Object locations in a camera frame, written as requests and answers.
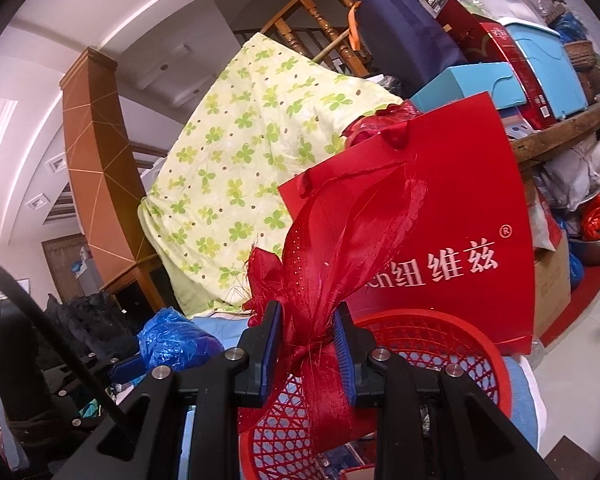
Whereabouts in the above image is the black cable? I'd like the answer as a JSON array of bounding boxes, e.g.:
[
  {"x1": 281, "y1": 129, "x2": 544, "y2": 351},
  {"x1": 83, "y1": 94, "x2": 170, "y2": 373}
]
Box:
[{"x1": 0, "y1": 251, "x2": 131, "y2": 433}]

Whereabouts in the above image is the wicker basket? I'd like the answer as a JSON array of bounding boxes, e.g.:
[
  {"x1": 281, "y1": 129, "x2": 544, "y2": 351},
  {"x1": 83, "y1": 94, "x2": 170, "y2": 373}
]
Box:
[{"x1": 562, "y1": 37, "x2": 598, "y2": 71}]

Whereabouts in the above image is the round wooden tray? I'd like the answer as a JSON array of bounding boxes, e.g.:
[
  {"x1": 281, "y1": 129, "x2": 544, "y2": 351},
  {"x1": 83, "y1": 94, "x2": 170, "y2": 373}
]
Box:
[{"x1": 510, "y1": 95, "x2": 600, "y2": 161}]

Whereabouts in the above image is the orange red plastic bag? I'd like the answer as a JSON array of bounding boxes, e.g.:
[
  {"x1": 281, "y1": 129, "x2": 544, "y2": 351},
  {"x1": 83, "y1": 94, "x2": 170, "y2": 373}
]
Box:
[{"x1": 580, "y1": 192, "x2": 600, "y2": 241}]

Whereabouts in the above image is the brown cardboard box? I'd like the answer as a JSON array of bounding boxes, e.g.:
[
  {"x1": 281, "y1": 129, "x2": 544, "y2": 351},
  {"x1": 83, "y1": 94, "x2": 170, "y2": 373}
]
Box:
[{"x1": 532, "y1": 232, "x2": 573, "y2": 336}]

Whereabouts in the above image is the navy bag with orange handle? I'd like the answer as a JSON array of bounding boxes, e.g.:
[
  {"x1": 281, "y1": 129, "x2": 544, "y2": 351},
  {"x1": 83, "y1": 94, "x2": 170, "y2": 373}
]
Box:
[{"x1": 350, "y1": 0, "x2": 470, "y2": 98}]

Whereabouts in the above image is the red carton box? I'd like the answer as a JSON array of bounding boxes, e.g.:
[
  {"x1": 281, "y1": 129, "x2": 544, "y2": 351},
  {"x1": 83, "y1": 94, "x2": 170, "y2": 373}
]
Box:
[{"x1": 480, "y1": 22, "x2": 553, "y2": 131}]

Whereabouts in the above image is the wooden pillar cabinet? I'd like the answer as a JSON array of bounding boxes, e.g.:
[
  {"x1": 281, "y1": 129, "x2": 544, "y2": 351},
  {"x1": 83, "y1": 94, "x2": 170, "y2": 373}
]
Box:
[{"x1": 60, "y1": 47, "x2": 186, "y2": 318}]

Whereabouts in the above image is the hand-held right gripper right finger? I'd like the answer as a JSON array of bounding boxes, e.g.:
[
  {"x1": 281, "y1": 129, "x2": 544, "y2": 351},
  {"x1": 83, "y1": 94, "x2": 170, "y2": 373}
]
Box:
[{"x1": 332, "y1": 306, "x2": 576, "y2": 480}]

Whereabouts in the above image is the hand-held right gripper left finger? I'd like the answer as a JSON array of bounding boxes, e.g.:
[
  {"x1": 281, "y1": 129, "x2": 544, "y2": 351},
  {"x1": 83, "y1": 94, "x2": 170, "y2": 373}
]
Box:
[{"x1": 55, "y1": 300, "x2": 284, "y2": 480}]

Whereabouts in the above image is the red organza ribbon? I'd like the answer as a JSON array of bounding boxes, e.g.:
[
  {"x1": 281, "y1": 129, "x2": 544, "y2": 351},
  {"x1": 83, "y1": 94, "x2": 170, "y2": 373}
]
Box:
[{"x1": 242, "y1": 162, "x2": 428, "y2": 453}]

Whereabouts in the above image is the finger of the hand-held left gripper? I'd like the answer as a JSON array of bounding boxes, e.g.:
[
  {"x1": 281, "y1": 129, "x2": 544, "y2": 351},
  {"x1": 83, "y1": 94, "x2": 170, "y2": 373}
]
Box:
[{"x1": 82, "y1": 349, "x2": 148, "y2": 386}]

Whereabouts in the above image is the large white plastic bag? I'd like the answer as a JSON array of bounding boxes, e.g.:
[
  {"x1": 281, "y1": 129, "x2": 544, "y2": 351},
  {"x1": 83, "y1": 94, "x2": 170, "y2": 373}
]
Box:
[{"x1": 537, "y1": 135, "x2": 600, "y2": 211}]

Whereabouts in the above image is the blue plastic bag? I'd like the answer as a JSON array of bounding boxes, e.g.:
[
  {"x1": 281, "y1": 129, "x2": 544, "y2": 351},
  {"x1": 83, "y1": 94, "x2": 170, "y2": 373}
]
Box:
[{"x1": 137, "y1": 307, "x2": 226, "y2": 373}]

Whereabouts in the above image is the blue plastic storage box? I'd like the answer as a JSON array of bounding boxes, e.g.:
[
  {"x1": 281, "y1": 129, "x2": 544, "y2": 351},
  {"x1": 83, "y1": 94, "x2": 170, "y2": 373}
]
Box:
[{"x1": 497, "y1": 17, "x2": 590, "y2": 121}]

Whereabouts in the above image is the red plastic mesh basket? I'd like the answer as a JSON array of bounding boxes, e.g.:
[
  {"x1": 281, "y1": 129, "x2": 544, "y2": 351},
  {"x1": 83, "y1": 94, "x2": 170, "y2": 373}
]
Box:
[{"x1": 237, "y1": 309, "x2": 513, "y2": 480}]

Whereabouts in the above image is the red floor mat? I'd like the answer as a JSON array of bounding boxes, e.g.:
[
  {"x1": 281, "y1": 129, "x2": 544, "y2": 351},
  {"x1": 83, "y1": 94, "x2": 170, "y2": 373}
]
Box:
[{"x1": 540, "y1": 257, "x2": 600, "y2": 348}]

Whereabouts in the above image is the dark red gift box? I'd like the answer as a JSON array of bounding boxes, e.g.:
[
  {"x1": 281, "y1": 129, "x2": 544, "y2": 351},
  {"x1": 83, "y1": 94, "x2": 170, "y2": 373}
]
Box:
[{"x1": 437, "y1": 0, "x2": 488, "y2": 66}]

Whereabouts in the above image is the wooden stair railing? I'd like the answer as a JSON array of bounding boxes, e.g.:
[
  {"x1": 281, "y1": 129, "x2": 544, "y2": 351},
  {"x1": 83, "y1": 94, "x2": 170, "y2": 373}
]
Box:
[{"x1": 232, "y1": 0, "x2": 396, "y2": 78}]

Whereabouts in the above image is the blue blanket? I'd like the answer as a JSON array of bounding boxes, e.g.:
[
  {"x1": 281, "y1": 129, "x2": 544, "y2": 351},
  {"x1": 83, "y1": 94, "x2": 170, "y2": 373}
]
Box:
[{"x1": 180, "y1": 317, "x2": 541, "y2": 480}]

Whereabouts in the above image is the black clothes pile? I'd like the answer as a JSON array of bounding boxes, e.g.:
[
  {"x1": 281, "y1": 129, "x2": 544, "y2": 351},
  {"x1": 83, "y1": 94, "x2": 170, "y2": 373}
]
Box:
[{"x1": 42, "y1": 292, "x2": 141, "y2": 361}]

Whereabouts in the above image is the light blue cardboard box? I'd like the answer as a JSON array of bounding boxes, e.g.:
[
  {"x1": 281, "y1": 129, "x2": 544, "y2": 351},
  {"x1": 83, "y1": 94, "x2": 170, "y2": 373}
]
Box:
[{"x1": 410, "y1": 61, "x2": 528, "y2": 111}]

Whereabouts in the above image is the red shiny plastic wrap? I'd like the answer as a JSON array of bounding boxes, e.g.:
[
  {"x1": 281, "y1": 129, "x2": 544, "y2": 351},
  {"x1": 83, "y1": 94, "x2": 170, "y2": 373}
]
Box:
[{"x1": 341, "y1": 100, "x2": 426, "y2": 153}]

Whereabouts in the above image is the red paper bag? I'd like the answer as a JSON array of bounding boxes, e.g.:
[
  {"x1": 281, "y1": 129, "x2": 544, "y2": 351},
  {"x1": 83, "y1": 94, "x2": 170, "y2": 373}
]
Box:
[{"x1": 277, "y1": 92, "x2": 537, "y2": 356}]

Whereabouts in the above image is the clover print quilt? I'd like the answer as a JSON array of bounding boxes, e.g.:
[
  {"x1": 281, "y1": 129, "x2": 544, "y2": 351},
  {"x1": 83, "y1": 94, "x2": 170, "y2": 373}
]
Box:
[{"x1": 137, "y1": 32, "x2": 406, "y2": 313}]

